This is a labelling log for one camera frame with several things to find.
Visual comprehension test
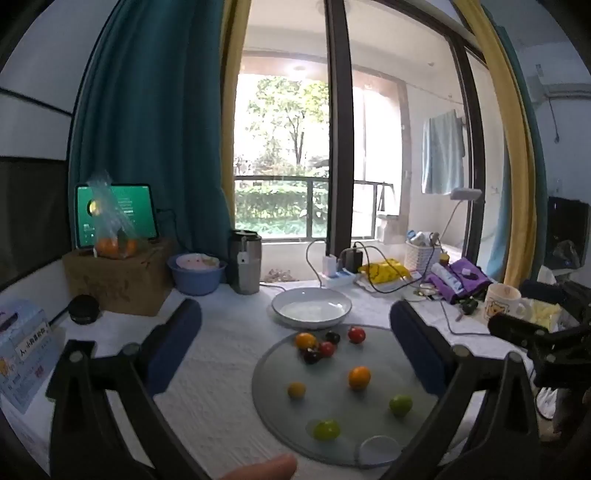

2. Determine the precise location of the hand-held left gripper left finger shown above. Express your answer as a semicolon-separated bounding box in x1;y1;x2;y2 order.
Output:
46;299;208;480

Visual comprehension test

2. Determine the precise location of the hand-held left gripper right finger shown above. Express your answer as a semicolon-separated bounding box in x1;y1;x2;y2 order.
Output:
383;301;541;480

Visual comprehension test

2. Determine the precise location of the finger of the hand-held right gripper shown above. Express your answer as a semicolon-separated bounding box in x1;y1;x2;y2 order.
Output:
488;314;559;348
519;279;573;305

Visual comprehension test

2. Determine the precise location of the orange round cherry tomato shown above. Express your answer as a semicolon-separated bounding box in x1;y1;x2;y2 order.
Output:
348;366;372;391

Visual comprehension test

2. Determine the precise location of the white ceramic plate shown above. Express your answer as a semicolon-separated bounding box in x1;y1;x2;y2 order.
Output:
271;286;353;329

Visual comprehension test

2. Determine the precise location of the round glass tray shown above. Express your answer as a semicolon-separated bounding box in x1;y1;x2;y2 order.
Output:
252;324;455;466

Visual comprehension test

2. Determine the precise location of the yellow-green cherry tomato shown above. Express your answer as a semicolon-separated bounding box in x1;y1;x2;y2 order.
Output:
313;419;341;440

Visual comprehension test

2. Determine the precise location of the person's left hand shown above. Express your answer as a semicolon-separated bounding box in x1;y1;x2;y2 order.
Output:
219;453;297;480

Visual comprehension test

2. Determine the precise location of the pale yellow packet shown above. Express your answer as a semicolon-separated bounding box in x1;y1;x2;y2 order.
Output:
522;298;561;330

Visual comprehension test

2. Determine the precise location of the white mug with bear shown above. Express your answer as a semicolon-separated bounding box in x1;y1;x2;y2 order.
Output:
483;283;527;324

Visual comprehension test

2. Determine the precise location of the black bag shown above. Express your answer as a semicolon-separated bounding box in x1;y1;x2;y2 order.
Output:
551;239;581;271

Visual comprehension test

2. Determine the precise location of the dark green key fob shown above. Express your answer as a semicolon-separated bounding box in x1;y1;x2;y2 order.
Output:
457;298;481;324

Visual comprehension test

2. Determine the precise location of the blue plastic basin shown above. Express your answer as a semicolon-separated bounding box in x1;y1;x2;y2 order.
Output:
167;253;228;296

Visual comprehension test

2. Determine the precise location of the purple pouch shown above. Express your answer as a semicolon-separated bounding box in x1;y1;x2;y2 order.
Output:
425;258;492;303

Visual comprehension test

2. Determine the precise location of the white tube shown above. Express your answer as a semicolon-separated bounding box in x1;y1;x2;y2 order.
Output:
431;263;465;291

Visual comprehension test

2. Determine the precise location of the yellow cloth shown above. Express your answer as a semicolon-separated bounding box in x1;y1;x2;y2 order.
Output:
359;259;411;284

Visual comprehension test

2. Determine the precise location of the cardboard box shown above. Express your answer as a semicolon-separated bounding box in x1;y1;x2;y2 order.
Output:
62;237;178;317

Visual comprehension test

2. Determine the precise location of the white woven basket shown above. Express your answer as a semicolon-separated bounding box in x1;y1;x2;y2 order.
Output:
405;237;444;273

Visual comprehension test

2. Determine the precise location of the stainless steel jug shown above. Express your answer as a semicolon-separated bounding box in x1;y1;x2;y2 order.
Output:
229;229;262;295

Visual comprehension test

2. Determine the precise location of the white power strip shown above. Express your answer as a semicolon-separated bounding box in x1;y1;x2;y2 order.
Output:
320;270;361;289

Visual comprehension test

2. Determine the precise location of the teal curtain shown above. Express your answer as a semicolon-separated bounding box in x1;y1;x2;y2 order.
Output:
68;0;234;259
480;0;550;282

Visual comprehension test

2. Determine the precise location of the black round speaker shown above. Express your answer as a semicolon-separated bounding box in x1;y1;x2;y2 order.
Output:
68;294;100;325

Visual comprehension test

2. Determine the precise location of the black charger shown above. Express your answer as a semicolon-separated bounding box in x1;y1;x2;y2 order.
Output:
342;248;365;274

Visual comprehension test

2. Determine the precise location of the clear bag of oranges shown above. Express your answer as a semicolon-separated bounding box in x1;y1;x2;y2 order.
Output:
88;171;139;259

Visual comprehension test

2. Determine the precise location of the white desk lamp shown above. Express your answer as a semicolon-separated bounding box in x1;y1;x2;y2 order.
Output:
436;187;483;245

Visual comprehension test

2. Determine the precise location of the tablet with green screen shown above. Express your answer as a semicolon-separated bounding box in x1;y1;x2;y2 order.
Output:
75;184;160;250

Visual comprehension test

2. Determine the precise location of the blue tissue box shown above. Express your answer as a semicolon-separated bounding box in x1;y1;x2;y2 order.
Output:
0;299;68;414

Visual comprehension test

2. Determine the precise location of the yellow curtain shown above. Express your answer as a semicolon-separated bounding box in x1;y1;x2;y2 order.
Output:
221;0;252;232
452;0;539;289

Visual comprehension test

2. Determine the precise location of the balcony railing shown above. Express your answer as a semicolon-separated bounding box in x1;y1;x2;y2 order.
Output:
234;175;395;241

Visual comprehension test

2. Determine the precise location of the hanging light blue towel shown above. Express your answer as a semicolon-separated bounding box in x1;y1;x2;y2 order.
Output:
421;110;465;195

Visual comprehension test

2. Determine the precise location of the white air conditioner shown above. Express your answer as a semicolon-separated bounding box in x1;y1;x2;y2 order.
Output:
526;74;591;100

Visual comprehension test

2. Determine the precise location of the black charging cable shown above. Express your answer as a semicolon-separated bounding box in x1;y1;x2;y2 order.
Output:
353;241;426;294

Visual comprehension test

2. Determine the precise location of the grey charging cable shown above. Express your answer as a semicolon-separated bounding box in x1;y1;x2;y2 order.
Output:
305;237;334;288

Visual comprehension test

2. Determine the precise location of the dark window frame post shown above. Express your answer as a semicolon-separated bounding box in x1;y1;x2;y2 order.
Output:
323;0;354;273

